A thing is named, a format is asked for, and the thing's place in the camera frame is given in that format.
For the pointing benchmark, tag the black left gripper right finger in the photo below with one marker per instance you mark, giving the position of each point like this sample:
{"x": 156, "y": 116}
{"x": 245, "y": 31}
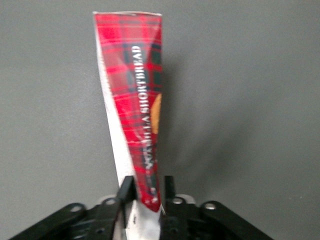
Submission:
{"x": 170, "y": 187}

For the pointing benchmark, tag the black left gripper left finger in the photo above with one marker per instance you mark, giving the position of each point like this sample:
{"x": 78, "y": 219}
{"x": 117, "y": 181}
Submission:
{"x": 126, "y": 192}

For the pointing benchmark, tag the red tartan cookie box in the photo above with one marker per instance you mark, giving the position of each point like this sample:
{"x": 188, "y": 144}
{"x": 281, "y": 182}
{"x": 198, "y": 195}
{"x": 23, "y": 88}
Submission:
{"x": 135, "y": 75}

